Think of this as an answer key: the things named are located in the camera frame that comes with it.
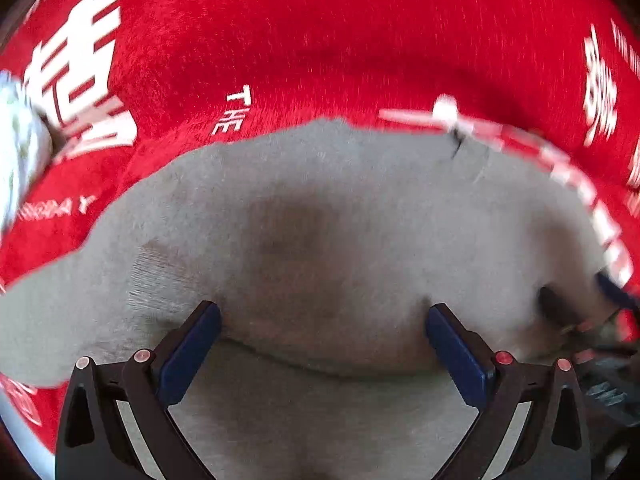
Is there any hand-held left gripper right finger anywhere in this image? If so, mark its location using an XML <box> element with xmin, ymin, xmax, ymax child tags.
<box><xmin>425</xmin><ymin>302</ymin><xmax>593</xmax><ymax>480</ymax></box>

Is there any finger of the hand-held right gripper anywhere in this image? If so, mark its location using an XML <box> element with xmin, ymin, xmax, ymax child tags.
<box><xmin>594</xmin><ymin>269</ymin><xmax>640</xmax><ymax>313</ymax></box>
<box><xmin>537</xmin><ymin>285</ymin><xmax>611</xmax><ymax>335</ymax></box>

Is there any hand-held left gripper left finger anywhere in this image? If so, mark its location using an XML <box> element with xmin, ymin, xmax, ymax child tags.
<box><xmin>54</xmin><ymin>300</ymin><xmax>223</xmax><ymax>480</ymax></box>

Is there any grey small garment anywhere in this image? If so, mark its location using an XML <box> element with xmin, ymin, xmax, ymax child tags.
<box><xmin>0</xmin><ymin>107</ymin><xmax>636</xmax><ymax>480</ymax></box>

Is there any white patterned cloth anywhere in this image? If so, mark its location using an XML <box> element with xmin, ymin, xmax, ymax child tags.
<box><xmin>0</xmin><ymin>70</ymin><xmax>55</xmax><ymax>236</ymax></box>

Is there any red printed blanket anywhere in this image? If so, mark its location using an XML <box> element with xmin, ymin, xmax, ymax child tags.
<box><xmin>0</xmin><ymin>0</ymin><xmax>640</xmax><ymax>463</ymax></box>

